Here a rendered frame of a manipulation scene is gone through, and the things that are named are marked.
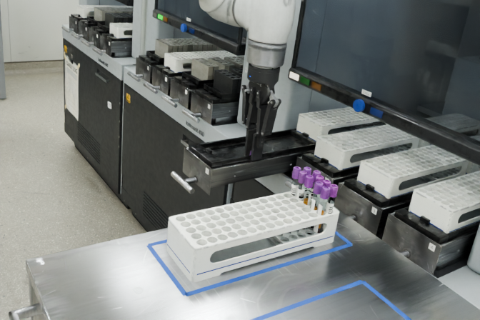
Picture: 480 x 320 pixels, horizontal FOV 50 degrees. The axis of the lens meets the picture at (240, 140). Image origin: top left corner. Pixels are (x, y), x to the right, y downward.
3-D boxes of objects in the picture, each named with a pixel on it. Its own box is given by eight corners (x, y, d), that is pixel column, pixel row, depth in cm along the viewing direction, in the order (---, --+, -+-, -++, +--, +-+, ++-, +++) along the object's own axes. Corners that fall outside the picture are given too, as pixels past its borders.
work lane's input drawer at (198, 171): (364, 138, 172) (370, 113, 169) (397, 155, 162) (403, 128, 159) (166, 175, 132) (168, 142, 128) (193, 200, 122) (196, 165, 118)
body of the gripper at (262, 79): (288, 68, 120) (282, 106, 124) (266, 58, 127) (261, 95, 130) (262, 70, 116) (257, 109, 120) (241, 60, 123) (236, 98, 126)
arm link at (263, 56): (271, 36, 125) (268, 59, 128) (240, 36, 120) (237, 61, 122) (295, 44, 119) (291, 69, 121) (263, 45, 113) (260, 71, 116)
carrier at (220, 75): (236, 96, 171) (238, 78, 168) (231, 97, 169) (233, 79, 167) (217, 86, 179) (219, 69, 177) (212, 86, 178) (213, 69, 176)
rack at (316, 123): (365, 122, 166) (369, 104, 164) (389, 133, 159) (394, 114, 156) (294, 133, 150) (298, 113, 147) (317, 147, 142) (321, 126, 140)
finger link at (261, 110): (268, 88, 125) (272, 89, 123) (266, 133, 128) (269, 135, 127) (256, 89, 122) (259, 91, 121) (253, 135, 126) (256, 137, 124)
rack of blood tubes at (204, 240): (301, 215, 104) (306, 187, 101) (335, 241, 96) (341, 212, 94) (164, 248, 88) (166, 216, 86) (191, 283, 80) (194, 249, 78)
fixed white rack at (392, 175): (431, 164, 140) (437, 143, 137) (464, 181, 132) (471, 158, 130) (354, 184, 123) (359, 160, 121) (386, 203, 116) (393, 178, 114)
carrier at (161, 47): (172, 60, 204) (173, 45, 202) (167, 61, 203) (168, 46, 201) (158, 53, 213) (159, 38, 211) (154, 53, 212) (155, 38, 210)
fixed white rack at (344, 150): (388, 143, 151) (393, 123, 149) (416, 157, 144) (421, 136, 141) (311, 158, 135) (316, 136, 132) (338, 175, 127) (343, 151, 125)
